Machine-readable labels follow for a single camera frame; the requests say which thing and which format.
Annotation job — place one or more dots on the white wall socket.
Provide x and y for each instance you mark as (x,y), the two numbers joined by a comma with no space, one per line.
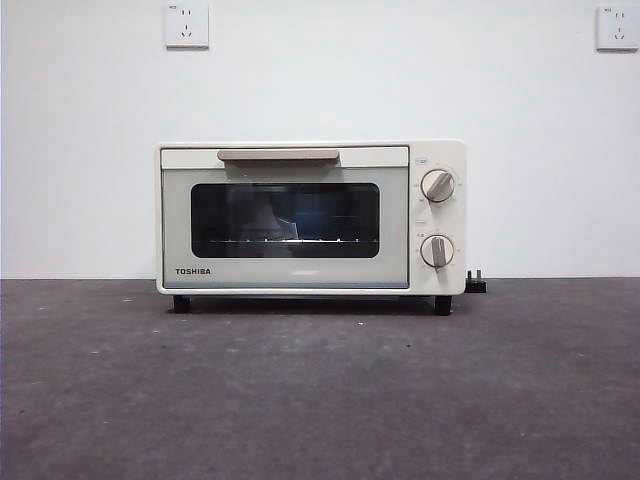
(617,28)
(187,25)

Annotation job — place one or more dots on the beige round oven knob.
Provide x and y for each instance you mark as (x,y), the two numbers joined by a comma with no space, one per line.
(437,251)
(438,186)

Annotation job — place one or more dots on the white toaster oven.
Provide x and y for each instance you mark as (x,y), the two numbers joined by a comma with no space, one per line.
(437,150)

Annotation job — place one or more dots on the black power plug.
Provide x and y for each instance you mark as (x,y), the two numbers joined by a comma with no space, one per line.
(475,285)

